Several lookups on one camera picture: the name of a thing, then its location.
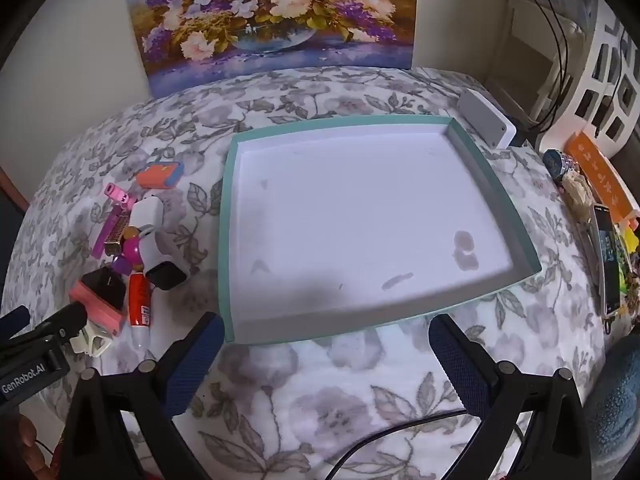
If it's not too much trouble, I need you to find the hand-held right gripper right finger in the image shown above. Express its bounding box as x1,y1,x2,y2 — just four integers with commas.
429,314,601,480

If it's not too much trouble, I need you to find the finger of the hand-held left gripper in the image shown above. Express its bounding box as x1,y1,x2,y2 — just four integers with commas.
0,306,32,333
10,301,90,348

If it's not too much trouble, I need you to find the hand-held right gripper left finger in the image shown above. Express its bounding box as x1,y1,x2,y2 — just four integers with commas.
57,311,226,480

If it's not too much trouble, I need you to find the orange and blue eraser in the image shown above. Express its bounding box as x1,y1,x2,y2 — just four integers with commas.
69,280,126,337
135,160,185,191

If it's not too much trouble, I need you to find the cream plastic frame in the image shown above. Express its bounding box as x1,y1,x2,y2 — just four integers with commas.
69,322,113,358

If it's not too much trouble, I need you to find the black cube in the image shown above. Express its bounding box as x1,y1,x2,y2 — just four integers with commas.
80,266,126,311

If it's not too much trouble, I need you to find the pink pup figure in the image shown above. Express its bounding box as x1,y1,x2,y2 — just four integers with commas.
111,225,151,276

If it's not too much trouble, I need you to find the magenta plastic bar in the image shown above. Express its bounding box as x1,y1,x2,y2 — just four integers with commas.
91,207,126,259

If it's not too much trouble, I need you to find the white device with black lens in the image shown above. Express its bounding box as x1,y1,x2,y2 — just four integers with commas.
139,227,192,291

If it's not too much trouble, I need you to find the teal and white tray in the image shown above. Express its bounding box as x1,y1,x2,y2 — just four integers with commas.
218,115,542,345

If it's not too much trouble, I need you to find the person's left hand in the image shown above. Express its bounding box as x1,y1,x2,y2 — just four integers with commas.
15,410,61,480

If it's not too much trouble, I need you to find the red glue pen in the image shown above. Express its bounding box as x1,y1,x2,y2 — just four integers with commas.
127,270,153,353

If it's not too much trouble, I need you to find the dark furniture with orange edge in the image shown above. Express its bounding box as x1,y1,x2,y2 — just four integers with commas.
0,160,31,271

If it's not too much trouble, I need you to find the grey floral blanket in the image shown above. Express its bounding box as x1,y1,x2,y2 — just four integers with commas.
5,66,626,480

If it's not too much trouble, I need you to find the white charger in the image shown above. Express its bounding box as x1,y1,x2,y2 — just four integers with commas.
129,196,163,231

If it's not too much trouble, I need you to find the blue fluffy cloth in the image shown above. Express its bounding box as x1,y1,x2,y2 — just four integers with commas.
582,332,640,480

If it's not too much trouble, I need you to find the grey metal tool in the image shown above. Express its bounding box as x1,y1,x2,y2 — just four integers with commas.
575,215,603,291

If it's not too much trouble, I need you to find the black smartphone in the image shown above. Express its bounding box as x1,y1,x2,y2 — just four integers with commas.
592,203,623,318

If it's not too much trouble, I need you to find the beige mesh bundle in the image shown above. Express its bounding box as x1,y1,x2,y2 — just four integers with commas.
560,172,596,221

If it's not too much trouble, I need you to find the round blue tin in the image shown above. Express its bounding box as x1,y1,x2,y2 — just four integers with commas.
543,149,581,183

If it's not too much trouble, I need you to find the orange box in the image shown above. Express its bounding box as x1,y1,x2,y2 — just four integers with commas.
565,131,640,221

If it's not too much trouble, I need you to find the white power bank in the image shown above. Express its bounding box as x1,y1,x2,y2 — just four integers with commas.
458,89,517,150

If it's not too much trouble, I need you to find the white lattice furniture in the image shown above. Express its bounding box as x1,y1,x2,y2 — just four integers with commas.
537,0,640,161

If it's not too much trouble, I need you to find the cream shelf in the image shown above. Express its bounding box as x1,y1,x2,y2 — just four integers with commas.
487,0,571,121

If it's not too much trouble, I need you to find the floral painting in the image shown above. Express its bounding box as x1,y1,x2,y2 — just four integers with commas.
123,0,418,98

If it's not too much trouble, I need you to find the thin black cable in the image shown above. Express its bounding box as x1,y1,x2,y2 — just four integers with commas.
520,0,576,131

